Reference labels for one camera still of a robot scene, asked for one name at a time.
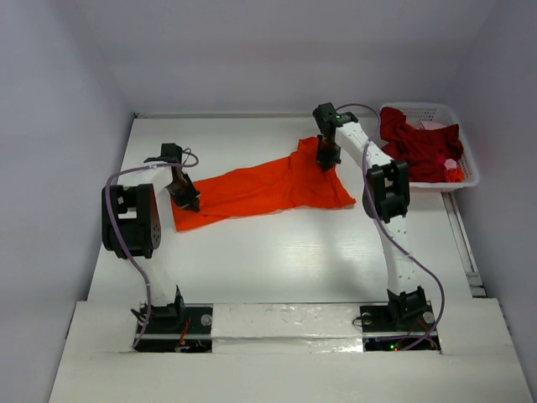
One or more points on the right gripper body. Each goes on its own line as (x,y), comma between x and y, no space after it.
(327,156)

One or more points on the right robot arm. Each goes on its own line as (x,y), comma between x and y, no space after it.
(385,200)

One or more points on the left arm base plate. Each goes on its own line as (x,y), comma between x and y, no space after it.
(167,332)

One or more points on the white plastic basket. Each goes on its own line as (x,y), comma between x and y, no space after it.
(417,112)

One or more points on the orange t shirt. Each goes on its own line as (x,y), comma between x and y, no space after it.
(286,183)

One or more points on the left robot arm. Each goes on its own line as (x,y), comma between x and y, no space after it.
(131,226)

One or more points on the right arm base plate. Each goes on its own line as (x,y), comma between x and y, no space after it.
(398,336)

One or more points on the dark red t shirt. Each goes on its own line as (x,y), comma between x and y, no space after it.
(402,140)

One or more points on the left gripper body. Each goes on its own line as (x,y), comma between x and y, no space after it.
(184,175)

